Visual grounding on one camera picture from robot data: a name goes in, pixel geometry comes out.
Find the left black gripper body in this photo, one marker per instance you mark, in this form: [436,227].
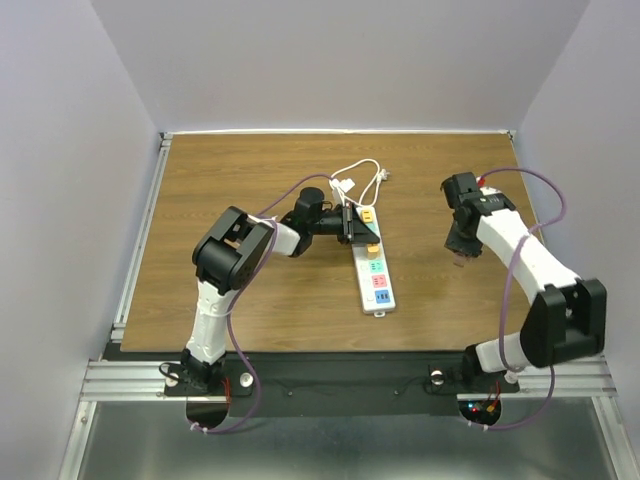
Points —
[330,224]

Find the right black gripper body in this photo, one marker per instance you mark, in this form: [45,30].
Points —
[462,240]

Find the brown pink charger plug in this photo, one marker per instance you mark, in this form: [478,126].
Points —
[460,260]

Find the white power strip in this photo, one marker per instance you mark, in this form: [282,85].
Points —
[373,277]

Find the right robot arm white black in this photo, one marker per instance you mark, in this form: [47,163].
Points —
[566,320]

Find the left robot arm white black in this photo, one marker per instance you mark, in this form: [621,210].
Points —
[231,254]

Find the yellow two-port charger plug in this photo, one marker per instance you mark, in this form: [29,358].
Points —
[368,216]

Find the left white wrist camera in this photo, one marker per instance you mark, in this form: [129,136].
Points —
[340,188]

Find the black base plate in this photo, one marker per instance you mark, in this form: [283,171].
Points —
[326,384]

